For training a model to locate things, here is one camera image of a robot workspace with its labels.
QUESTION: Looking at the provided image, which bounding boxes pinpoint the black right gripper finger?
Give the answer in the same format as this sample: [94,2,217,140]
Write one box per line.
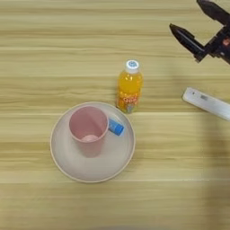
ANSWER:
[196,0,230,27]
[169,22,208,64]

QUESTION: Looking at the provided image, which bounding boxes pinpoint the white flat rectangular box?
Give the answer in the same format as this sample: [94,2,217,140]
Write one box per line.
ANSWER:
[181,86,230,121]

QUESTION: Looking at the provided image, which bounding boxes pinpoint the blue tube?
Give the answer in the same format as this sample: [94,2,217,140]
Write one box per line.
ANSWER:
[107,118,125,137]

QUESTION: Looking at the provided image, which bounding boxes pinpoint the beige round plate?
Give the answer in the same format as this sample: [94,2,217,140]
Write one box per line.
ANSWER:
[49,101,136,183]

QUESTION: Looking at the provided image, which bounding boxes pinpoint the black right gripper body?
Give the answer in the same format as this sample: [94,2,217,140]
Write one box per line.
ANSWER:
[204,24,230,66]

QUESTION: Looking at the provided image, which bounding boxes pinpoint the pink plastic cup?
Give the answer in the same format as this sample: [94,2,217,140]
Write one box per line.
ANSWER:
[68,105,110,159]

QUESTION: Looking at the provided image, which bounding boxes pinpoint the orange juice bottle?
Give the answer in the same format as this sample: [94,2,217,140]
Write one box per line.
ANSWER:
[115,58,145,114]

